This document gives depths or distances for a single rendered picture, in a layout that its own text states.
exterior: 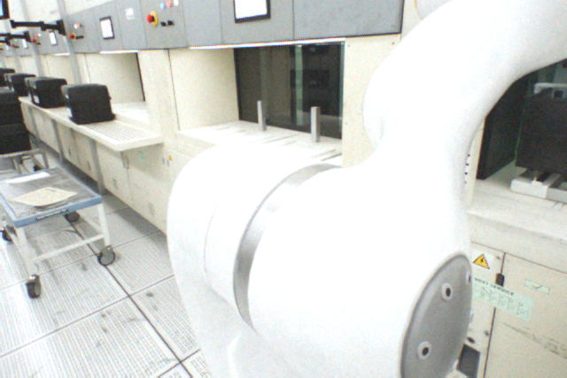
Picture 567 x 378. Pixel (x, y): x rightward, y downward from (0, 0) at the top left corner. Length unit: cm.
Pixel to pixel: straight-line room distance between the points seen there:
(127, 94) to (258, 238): 336
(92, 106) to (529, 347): 267
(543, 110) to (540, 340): 53
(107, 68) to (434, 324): 339
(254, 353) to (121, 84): 330
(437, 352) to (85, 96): 277
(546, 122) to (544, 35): 69
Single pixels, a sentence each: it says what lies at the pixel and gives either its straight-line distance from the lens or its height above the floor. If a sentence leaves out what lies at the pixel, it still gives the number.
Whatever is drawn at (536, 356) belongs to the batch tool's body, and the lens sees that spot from 109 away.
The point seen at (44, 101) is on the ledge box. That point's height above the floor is 87.
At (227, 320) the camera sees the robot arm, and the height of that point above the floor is 106.
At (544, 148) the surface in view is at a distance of 109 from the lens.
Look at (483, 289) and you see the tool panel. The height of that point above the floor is 68.
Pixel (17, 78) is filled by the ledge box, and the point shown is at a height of 102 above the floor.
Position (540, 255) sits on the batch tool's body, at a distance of 96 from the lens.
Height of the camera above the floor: 125
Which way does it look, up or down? 18 degrees down
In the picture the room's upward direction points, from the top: 2 degrees counter-clockwise
